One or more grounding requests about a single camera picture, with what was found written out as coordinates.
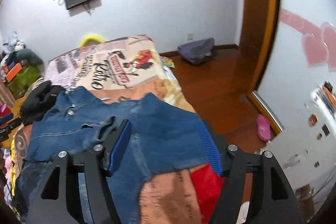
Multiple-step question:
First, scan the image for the orange box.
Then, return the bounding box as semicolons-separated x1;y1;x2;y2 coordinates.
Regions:
6;63;22;83

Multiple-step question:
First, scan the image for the grey backpack on floor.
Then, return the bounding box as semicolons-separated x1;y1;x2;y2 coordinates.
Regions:
177;38;215;65

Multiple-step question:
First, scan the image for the white radiator with stickers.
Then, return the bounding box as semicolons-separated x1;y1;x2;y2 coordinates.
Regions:
265;83;335;203

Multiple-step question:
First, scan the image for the black folded garment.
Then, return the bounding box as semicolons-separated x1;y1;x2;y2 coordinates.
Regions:
19;81;65;126

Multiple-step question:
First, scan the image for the printed bed cover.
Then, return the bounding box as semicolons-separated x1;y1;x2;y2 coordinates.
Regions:
15;37;207;223

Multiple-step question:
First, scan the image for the yellow headboard cushion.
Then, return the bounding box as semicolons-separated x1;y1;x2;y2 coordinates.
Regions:
79;34;106;47

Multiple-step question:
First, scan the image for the white wall socket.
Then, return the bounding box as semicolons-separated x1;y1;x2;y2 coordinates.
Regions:
187;34;194;41

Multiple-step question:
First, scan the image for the red striped curtain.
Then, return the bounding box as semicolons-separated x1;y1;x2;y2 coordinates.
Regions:
0;79;15;108

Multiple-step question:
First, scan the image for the red plush toy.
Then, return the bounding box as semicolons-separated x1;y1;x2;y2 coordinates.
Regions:
0;104;11;117

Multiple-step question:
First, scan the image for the wooden door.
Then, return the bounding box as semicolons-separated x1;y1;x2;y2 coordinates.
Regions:
239;0;280;94

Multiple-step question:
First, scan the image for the pink slipper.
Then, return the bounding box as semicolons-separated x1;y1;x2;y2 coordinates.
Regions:
256;114;272;142

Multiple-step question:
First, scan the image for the blue denim jacket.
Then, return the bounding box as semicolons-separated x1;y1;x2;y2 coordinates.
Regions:
15;87;207;223

